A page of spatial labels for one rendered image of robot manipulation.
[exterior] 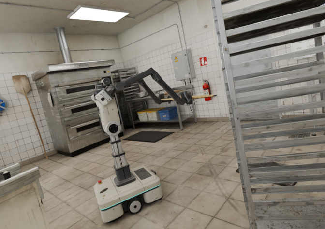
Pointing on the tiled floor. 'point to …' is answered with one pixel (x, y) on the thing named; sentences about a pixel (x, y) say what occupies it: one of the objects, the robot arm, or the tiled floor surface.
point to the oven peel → (23, 83)
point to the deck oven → (74, 104)
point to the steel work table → (165, 97)
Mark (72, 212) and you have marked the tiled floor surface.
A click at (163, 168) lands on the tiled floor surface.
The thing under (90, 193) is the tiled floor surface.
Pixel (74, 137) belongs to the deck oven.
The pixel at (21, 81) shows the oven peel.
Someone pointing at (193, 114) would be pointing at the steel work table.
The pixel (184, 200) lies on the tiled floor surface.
